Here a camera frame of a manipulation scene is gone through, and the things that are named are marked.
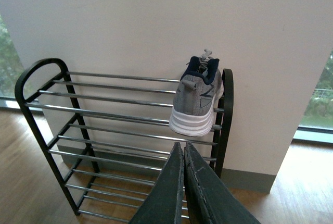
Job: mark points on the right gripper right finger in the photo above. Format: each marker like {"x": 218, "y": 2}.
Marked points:
{"x": 208, "y": 199}

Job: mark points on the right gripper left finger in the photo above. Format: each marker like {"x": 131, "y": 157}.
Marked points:
{"x": 164, "y": 202}

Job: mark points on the grey sneaker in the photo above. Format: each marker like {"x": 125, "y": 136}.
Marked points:
{"x": 199, "y": 87}

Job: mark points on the black metal shoe rack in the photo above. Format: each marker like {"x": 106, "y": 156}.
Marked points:
{"x": 107, "y": 137}

